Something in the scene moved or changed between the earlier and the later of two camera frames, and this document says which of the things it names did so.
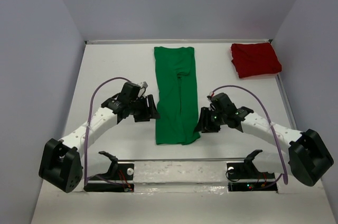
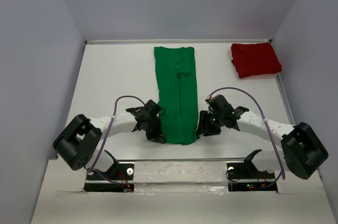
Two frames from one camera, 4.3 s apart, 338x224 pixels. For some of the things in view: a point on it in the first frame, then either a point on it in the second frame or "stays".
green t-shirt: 177,108 stays
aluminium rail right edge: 286,104 stays
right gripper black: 203,126 stays
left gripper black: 149,113 to 157,136
